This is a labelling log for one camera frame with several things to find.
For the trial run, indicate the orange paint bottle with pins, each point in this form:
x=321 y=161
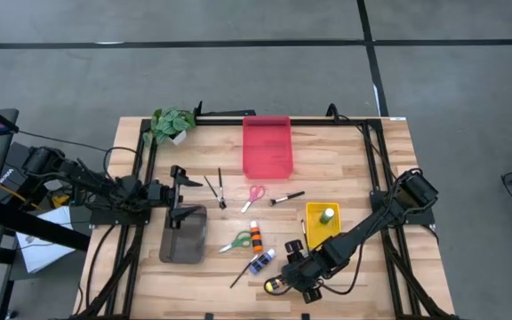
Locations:
x=256 y=237

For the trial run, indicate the green plant in white pot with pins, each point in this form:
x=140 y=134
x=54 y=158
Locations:
x=169 y=124

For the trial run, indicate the white paper sheet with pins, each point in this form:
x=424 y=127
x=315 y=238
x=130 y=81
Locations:
x=42 y=249

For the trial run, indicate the black aluminium table frame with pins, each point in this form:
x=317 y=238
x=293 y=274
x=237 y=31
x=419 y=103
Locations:
x=220 y=121

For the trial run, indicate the yellow slotted plastic basket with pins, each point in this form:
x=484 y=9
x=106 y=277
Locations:
x=316 y=231

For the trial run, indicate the long black pale-bristled paintbrush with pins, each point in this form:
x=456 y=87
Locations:
x=243 y=272

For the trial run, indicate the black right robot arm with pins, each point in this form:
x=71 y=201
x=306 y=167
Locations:
x=371 y=226

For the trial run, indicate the black table edge bracket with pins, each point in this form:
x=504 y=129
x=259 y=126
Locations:
x=209 y=316
x=305 y=316

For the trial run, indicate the green paint bottle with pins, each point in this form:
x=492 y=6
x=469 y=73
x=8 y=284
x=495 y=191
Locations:
x=327 y=215

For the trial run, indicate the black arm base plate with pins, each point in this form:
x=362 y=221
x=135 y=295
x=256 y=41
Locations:
x=420 y=218
x=118 y=217

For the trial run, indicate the pink transparent plastic bin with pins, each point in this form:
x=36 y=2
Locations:
x=267 y=146

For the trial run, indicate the black diagonal stand beam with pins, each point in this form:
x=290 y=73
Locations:
x=38 y=226

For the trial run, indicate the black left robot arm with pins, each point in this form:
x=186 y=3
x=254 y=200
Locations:
x=122 y=189

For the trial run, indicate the smoky grey transparent tray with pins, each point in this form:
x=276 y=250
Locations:
x=185 y=242

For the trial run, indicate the white table label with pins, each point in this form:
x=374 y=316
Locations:
x=397 y=118

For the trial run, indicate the purple paint bottle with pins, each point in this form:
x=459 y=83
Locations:
x=262 y=262

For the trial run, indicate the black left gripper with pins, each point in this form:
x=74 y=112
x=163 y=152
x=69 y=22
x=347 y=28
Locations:
x=177 y=195

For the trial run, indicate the yellow paint bottle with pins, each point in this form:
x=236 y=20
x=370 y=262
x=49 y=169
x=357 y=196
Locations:
x=274 y=285

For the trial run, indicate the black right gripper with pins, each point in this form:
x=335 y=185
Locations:
x=311 y=273

